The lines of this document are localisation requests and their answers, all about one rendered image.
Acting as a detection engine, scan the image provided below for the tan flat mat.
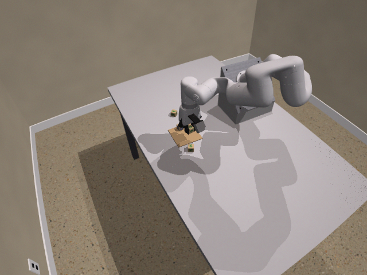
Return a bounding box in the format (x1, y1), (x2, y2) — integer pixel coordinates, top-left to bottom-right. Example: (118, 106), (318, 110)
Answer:
(168, 127), (202, 147)

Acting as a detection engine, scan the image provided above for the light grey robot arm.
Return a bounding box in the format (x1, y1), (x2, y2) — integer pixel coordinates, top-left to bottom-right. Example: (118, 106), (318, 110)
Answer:
(181, 54), (312, 109)

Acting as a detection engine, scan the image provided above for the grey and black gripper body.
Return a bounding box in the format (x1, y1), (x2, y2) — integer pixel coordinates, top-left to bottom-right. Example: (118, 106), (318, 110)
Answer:
(178, 105), (201, 126)

